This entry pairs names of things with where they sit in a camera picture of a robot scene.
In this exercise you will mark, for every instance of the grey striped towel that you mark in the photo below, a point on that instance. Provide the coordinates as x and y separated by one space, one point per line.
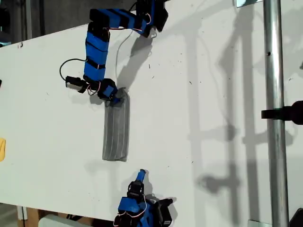
117 132

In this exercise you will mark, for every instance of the small table edge clip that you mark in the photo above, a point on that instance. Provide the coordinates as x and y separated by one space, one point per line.
20 45

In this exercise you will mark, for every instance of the yellow object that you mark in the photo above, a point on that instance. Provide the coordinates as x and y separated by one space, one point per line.
2 149

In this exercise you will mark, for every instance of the black clamp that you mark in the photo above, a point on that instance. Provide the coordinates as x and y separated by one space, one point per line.
288 113

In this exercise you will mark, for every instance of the person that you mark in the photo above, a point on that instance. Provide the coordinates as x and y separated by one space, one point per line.
297 218

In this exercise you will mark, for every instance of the black camera box silver face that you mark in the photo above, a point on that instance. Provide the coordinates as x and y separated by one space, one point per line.
73 83

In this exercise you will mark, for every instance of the black camera box white label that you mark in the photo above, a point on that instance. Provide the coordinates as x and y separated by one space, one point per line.
164 212

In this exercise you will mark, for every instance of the steel post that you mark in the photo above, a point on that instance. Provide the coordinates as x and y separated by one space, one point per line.
275 71

